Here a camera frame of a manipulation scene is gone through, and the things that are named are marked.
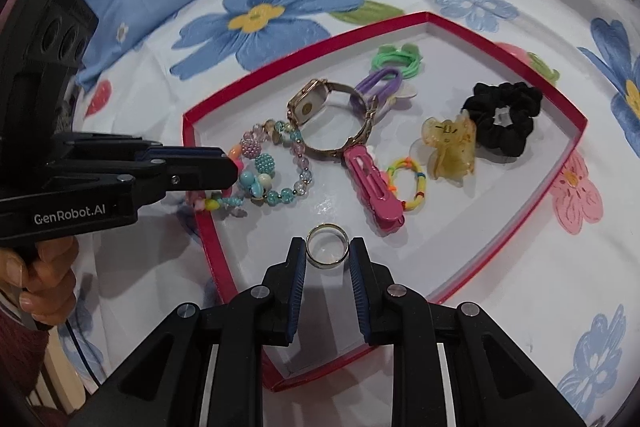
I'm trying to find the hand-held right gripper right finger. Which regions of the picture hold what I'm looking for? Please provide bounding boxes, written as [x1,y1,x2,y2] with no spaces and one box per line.
[348,237,586,427]

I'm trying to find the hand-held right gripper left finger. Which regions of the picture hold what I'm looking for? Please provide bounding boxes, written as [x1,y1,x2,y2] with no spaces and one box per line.
[65,237,307,427]

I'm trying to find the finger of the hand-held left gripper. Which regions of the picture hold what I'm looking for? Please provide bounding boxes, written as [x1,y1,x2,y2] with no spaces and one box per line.
[50,132,232,168]
[47,157,240,208]

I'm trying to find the silver ring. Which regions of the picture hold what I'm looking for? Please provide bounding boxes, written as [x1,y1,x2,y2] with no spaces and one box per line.
[306,224,349,269]

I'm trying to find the colourful beaded bracelet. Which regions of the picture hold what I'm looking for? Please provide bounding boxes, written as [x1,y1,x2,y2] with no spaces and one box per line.
[187,119,316,215]

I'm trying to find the pink hair clip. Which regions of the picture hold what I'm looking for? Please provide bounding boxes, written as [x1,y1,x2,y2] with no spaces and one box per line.
[342,146,406,230]

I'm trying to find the red shallow box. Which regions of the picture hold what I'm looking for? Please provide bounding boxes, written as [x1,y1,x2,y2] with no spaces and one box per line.
[181,12,588,393]

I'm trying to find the multicolour hair tie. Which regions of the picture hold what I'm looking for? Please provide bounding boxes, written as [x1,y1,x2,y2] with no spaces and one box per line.
[387,157,430,212]

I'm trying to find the gold wristwatch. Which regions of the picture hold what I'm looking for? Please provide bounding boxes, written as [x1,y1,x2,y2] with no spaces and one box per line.
[286,78,381,162]

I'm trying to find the yellow claw clip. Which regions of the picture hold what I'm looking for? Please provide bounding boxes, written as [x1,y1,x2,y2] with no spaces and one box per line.
[421,109,478,182]

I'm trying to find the purple hair tie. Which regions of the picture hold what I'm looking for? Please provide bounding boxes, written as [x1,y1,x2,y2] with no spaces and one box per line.
[354,67,418,115]

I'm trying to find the person's left forearm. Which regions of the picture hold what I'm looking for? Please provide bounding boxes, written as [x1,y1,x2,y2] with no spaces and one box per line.
[0,302,56,408]

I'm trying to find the person's left hand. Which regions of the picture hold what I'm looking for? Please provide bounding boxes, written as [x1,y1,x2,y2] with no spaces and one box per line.
[0,236,79,333]

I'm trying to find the floral bedsheet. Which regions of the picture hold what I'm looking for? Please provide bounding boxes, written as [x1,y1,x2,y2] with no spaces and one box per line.
[0,0,640,427]

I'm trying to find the black scrunchie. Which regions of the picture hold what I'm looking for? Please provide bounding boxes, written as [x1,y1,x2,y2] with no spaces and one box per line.
[461,82,543,158]

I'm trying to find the green hair tie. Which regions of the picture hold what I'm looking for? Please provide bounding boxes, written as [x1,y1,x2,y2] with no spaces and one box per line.
[371,43,425,80]

